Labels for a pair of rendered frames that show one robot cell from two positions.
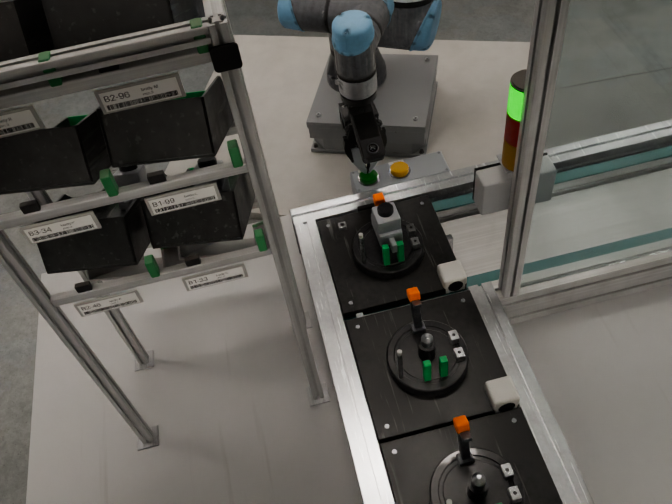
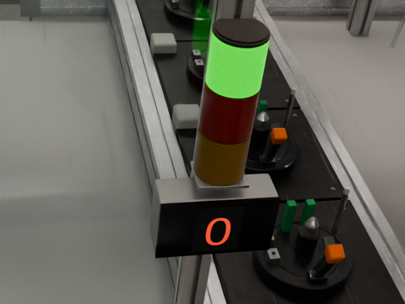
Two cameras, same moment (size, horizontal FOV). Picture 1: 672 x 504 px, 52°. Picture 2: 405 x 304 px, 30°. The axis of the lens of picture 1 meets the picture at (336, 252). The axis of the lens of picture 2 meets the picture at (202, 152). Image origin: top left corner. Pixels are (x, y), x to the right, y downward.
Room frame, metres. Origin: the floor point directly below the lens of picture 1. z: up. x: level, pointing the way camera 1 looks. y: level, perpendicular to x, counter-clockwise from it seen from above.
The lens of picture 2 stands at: (1.30, -0.44, 1.72)
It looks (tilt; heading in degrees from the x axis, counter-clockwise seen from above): 38 degrees down; 168
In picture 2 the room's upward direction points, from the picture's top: 8 degrees clockwise
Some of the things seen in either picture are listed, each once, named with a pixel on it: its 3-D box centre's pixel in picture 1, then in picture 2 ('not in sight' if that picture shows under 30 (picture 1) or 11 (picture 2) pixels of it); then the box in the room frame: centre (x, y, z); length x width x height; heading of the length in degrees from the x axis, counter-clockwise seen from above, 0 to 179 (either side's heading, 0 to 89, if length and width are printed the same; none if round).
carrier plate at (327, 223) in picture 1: (388, 253); not in sight; (0.85, -0.10, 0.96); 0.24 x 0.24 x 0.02; 5
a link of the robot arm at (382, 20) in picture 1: (361, 15); not in sight; (1.18, -0.12, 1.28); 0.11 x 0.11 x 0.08; 64
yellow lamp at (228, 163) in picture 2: (519, 149); (222, 149); (0.75, -0.30, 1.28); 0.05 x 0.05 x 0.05
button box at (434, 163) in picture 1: (400, 180); not in sight; (1.07, -0.17, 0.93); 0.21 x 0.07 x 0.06; 95
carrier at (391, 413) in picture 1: (427, 347); (307, 238); (0.59, -0.13, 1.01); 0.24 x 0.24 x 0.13; 5
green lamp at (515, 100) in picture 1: (526, 97); (236, 59); (0.75, -0.30, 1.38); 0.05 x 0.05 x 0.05
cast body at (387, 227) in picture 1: (387, 224); not in sight; (0.84, -0.10, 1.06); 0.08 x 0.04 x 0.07; 7
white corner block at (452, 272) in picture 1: (451, 277); not in sight; (0.76, -0.21, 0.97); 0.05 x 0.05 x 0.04; 5
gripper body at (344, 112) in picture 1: (359, 111); not in sight; (1.09, -0.09, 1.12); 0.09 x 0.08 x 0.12; 5
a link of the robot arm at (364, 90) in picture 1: (355, 81); not in sight; (1.08, -0.09, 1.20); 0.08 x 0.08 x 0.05
